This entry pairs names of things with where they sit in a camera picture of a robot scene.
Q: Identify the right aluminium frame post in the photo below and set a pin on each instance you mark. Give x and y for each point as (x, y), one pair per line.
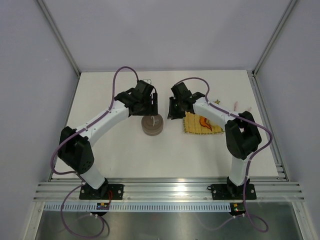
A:
(275, 35)

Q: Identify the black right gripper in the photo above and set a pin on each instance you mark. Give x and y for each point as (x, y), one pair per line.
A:
(172, 113)

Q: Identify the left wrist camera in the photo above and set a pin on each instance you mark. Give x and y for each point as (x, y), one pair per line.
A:
(144, 88)

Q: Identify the aluminium frame post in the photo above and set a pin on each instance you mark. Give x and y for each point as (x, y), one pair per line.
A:
(58, 36)
(275, 35)

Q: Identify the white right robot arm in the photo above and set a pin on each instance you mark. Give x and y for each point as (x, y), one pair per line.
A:
(241, 134)

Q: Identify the round metal lunch box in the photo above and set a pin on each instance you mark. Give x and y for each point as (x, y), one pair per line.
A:
(152, 131)

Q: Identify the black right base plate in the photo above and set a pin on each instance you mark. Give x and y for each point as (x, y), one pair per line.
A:
(223, 191)

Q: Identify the white steamed bun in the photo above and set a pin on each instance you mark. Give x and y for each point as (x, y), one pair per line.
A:
(212, 123)

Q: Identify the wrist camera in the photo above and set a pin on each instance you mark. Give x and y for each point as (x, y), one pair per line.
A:
(144, 88)
(181, 92)

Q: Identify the orange pumpkin slice toy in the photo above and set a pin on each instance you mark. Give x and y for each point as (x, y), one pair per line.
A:
(204, 123)

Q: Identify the aluminium mounting rail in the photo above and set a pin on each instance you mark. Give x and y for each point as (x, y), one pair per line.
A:
(174, 189)

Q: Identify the metal tongs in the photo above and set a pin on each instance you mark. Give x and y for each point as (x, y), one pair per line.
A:
(239, 107)

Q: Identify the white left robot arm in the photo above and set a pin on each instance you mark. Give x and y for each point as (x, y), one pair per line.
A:
(75, 147)

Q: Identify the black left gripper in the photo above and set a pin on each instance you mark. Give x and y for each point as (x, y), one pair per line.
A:
(152, 109)

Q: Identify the left aluminium frame post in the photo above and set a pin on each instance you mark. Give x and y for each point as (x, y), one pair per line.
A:
(58, 36)

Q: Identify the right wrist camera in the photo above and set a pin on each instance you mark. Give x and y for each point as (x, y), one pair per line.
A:
(181, 92)

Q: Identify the white slotted cable duct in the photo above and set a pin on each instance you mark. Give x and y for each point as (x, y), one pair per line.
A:
(141, 207)

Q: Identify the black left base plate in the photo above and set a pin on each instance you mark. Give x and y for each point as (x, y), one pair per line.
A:
(113, 192)

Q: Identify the round brown lunch box lid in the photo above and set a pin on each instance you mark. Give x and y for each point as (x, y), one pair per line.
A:
(152, 121)

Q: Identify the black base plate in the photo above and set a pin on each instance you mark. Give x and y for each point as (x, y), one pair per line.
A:
(223, 191)
(113, 192)

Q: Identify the yellow bamboo mat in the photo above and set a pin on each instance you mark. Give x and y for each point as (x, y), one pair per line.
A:
(192, 126)

